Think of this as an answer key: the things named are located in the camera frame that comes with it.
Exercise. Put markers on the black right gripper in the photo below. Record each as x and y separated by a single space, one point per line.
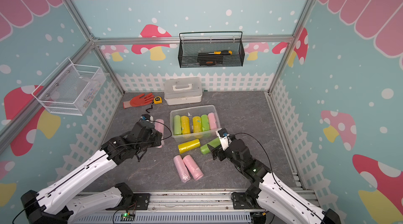
214 152

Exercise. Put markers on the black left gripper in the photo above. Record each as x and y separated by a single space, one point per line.
156 135

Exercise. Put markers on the light green trash bag roll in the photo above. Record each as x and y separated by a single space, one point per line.
213 143

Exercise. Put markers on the pink trash bag roll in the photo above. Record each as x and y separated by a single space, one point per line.
193 168
181 169
159 126
212 121

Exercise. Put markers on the yellow trash bag roll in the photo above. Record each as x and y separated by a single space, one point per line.
187 146
197 125
185 125

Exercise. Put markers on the bright green trash bag roll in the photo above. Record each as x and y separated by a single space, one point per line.
205 126

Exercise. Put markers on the pale green trash bag roll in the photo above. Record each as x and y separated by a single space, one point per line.
177 125

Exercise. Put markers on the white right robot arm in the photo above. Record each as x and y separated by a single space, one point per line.
267 192

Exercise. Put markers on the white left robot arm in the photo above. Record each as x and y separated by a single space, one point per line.
58 204

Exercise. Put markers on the clear plastic storage box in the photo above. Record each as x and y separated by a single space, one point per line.
192 112

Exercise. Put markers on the red work glove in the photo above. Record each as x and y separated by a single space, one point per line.
139 101

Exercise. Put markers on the yellow tape measure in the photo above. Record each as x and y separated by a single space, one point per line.
157 100

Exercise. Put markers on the white plastic tool case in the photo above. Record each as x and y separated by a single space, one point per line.
183 90

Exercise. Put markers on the green circuit board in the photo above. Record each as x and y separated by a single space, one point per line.
128 217

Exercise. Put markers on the black tool with orange label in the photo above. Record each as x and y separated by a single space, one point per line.
209 60

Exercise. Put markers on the yellow black screwdriver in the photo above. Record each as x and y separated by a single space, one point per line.
216 53

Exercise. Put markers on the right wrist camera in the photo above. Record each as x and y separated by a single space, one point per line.
224 138

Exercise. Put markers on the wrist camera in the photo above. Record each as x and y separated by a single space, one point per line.
224 138
147 117

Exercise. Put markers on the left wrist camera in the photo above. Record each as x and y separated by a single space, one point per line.
147 117

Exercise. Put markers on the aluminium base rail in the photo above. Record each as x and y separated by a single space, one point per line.
203 200

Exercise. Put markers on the white wire mesh basket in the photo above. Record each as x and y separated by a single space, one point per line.
70 88

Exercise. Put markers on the black wire mesh basket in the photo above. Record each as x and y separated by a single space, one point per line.
192 43

